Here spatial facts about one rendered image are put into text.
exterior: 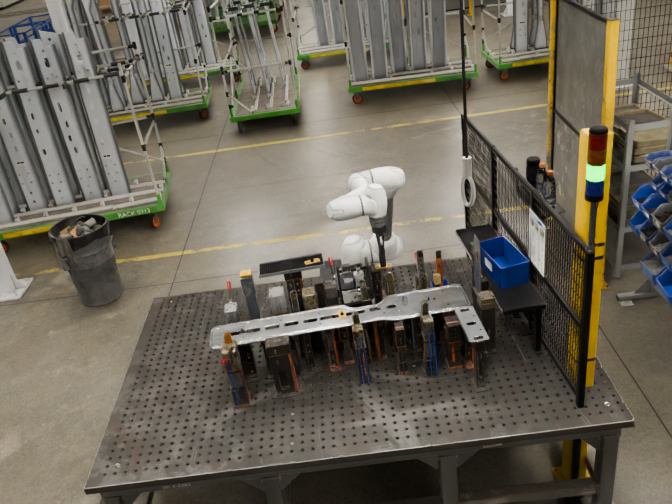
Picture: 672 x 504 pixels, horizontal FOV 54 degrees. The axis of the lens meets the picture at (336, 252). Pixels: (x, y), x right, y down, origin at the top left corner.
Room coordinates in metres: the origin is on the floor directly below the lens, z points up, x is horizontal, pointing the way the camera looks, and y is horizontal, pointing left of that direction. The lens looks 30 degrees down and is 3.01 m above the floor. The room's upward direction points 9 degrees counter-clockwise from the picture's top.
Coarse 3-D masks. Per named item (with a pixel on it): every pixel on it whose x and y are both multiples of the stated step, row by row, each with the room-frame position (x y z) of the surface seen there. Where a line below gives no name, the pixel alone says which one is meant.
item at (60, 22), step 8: (48, 0) 8.88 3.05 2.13; (56, 0) 8.88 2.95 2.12; (48, 8) 8.88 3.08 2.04; (56, 8) 8.88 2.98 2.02; (64, 8) 8.95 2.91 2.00; (56, 16) 8.88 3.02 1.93; (64, 16) 8.92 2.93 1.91; (56, 24) 8.88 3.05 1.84; (64, 24) 8.88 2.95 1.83; (56, 32) 8.88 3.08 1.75; (88, 88) 8.95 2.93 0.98; (96, 120) 8.88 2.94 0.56
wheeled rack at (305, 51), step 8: (296, 8) 13.04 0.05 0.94; (296, 16) 13.04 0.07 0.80; (328, 16) 12.97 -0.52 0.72; (296, 40) 12.12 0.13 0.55; (304, 48) 12.63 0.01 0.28; (312, 48) 12.42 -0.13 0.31; (320, 48) 12.41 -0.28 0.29; (328, 48) 12.18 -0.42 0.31; (336, 48) 12.15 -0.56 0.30; (344, 48) 12.14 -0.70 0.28; (304, 56) 12.09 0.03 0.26; (312, 56) 12.08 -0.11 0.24; (320, 56) 12.07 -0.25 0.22; (304, 64) 12.17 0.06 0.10
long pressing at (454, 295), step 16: (432, 288) 2.99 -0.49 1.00; (448, 288) 2.97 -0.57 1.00; (384, 304) 2.91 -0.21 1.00; (400, 304) 2.89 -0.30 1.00; (416, 304) 2.87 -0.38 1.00; (432, 304) 2.84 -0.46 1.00; (464, 304) 2.80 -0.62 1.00; (256, 320) 2.94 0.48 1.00; (272, 320) 2.92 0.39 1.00; (288, 320) 2.90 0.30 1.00; (320, 320) 2.85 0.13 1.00; (336, 320) 2.83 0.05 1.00; (368, 320) 2.79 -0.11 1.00; (240, 336) 2.82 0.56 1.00; (256, 336) 2.80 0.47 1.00; (272, 336) 2.78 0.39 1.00
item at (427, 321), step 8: (424, 320) 2.66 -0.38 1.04; (432, 320) 2.65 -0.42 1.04; (424, 328) 2.64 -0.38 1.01; (432, 328) 2.64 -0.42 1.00; (424, 336) 2.65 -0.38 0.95; (432, 336) 2.64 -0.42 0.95; (424, 344) 2.68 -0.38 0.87; (432, 344) 2.68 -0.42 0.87; (424, 352) 2.68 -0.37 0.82; (432, 352) 2.64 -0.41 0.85; (424, 360) 2.70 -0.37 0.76; (432, 360) 2.65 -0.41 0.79; (424, 368) 2.70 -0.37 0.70; (432, 368) 2.65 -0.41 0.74; (424, 376) 2.64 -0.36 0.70
